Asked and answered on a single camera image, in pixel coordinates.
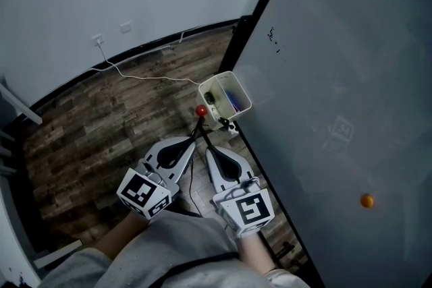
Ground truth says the thin black hanging cable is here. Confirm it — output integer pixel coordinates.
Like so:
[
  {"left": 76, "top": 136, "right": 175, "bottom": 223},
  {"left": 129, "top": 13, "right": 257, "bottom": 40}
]
[{"left": 186, "top": 117, "right": 204, "bottom": 214}]

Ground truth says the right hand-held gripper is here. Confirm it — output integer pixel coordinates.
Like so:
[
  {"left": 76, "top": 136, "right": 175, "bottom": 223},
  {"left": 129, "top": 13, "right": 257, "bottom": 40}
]
[{"left": 205, "top": 146, "right": 275, "bottom": 239}]

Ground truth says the person's left forearm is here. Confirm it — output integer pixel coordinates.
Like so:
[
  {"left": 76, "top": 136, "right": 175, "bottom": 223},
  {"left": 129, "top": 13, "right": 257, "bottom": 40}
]
[{"left": 90, "top": 212, "right": 150, "bottom": 261}]

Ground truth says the light wrist strap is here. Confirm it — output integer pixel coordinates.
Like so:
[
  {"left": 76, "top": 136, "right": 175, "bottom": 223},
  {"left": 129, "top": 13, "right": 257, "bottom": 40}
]
[{"left": 236, "top": 227, "right": 263, "bottom": 241}]

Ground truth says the black strap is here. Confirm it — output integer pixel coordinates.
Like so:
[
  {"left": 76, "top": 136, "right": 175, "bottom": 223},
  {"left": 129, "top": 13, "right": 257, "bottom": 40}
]
[{"left": 144, "top": 250, "right": 239, "bottom": 288}]

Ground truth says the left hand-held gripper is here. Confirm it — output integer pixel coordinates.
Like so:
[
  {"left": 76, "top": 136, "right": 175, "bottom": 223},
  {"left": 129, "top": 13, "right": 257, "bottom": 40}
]
[{"left": 116, "top": 136, "right": 197, "bottom": 221}]

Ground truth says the person's right forearm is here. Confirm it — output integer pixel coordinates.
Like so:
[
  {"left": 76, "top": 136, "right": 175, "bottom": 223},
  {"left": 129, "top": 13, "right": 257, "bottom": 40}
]
[{"left": 237, "top": 232, "right": 277, "bottom": 277}]

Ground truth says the large whiteboard with black frame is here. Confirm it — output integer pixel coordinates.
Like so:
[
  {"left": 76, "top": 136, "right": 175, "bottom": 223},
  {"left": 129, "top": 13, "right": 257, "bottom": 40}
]
[{"left": 217, "top": 0, "right": 432, "bottom": 288}]

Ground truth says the white desk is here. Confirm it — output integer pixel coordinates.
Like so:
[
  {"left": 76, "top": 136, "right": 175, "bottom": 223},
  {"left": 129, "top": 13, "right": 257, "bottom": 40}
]
[{"left": 0, "top": 79, "right": 84, "bottom": 288}]

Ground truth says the person's shirt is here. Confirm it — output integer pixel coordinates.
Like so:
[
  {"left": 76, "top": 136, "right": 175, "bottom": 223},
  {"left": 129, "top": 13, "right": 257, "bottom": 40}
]
[{"left": 36, "top": 208, "right": 312, "bottom": 288}]

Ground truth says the white power cable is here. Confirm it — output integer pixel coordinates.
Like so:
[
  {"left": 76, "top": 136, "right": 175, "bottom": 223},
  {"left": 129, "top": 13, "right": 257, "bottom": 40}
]
[{"left": 89, "top": 41, "right": 204, "bottom": 87}]

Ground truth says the cream marker holder box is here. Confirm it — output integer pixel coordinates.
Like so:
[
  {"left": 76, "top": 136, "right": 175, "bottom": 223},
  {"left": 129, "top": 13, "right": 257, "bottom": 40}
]
[{"left": 196, "top": 70, "right": 254, "bottom": 132}]

